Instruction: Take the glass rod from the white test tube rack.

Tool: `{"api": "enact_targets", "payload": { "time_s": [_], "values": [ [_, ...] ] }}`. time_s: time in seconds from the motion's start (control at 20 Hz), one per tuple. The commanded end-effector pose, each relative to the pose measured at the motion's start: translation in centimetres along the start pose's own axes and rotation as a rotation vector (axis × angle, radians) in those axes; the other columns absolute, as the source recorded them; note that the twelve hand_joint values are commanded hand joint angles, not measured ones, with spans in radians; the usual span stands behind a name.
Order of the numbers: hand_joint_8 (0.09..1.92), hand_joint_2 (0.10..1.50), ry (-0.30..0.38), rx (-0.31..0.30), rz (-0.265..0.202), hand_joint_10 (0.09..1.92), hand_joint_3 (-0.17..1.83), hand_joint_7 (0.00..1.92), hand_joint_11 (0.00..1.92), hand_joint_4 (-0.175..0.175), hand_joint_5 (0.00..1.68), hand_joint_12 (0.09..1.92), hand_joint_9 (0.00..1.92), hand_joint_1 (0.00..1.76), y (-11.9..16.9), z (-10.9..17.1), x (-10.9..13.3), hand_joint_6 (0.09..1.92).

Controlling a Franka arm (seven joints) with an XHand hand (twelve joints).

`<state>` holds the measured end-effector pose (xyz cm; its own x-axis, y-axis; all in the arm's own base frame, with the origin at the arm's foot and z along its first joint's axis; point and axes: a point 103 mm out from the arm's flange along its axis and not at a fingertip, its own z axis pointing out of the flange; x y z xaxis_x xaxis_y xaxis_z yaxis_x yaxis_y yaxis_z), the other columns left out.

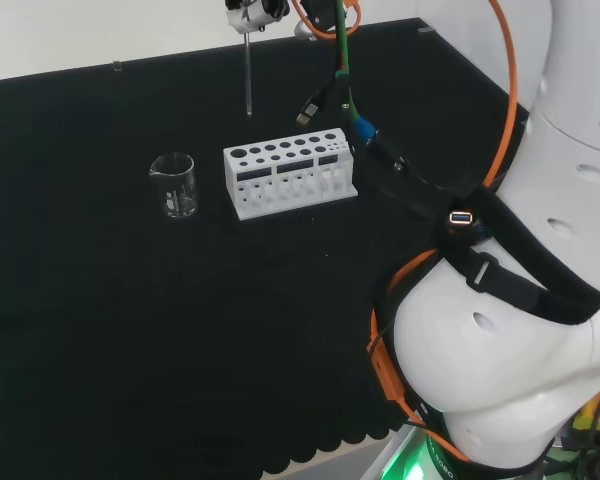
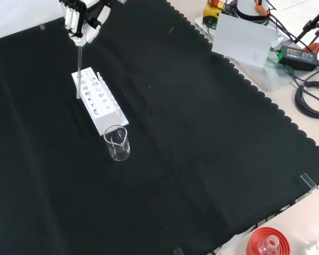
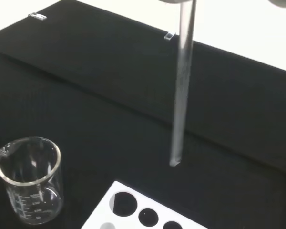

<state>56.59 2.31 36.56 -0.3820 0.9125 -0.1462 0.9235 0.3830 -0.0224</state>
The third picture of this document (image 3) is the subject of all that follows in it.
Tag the white test tube rack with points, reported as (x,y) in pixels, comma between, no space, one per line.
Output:
(97,214)

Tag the black bench cloth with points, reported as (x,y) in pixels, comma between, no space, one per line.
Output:
(85,95)

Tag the clear graduated glass beaker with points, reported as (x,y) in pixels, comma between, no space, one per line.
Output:
(28,181)

